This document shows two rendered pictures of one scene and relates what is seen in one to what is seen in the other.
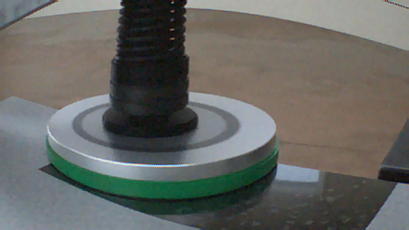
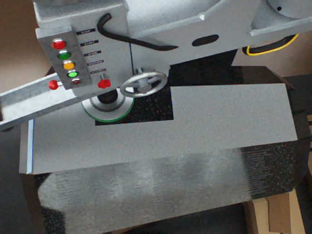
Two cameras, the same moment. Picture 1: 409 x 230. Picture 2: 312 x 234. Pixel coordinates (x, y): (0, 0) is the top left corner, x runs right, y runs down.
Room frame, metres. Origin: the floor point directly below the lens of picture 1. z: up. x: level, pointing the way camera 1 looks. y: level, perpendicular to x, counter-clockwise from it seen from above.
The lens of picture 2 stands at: (0.09, 0.24, 2.27)
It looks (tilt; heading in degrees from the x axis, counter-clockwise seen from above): 70 degrees down; 324
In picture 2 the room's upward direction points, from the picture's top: straight up
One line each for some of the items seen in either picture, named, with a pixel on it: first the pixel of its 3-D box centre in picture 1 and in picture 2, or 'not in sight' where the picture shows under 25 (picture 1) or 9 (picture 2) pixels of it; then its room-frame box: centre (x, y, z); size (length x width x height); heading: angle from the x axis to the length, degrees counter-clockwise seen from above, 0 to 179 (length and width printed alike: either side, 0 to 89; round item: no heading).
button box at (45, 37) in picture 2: not in sight; (67, 60); (0.60, 0.15, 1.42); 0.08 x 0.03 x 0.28; 70
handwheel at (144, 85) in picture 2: not in sight; (140, 74); (0.53, -0.02, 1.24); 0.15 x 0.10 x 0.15; 70
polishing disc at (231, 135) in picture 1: (146, 130); (107, 95); (0.68, 0.05, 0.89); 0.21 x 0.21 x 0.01
